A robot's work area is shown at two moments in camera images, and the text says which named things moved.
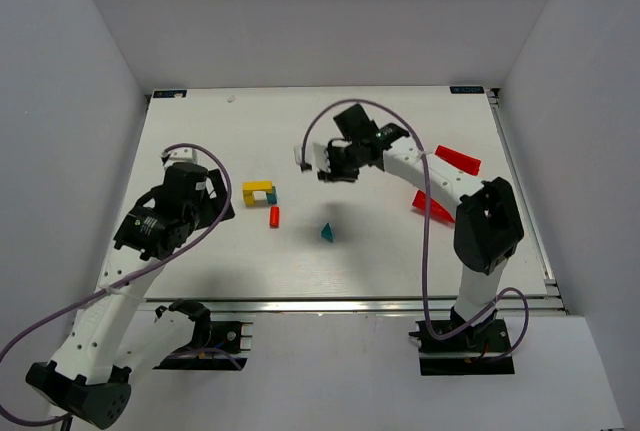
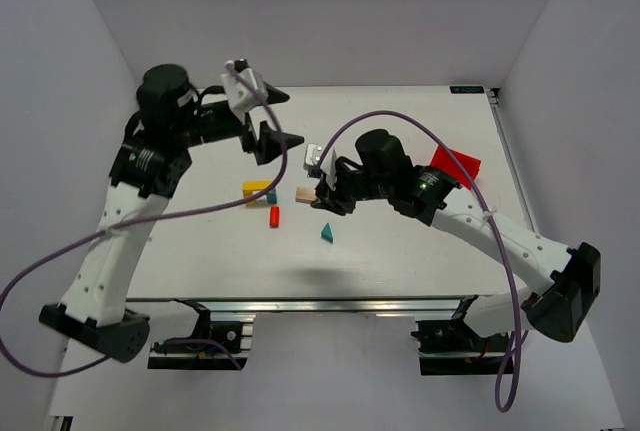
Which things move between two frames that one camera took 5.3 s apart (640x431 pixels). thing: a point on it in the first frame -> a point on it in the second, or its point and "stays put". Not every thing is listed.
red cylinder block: (275, 216) stays put
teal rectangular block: (272, 196) stays put
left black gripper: (215, 196) -> (251, 127)
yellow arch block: (249, 187) stays put
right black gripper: (333, 161) -> (329, 192)
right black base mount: (454, 347) stays put
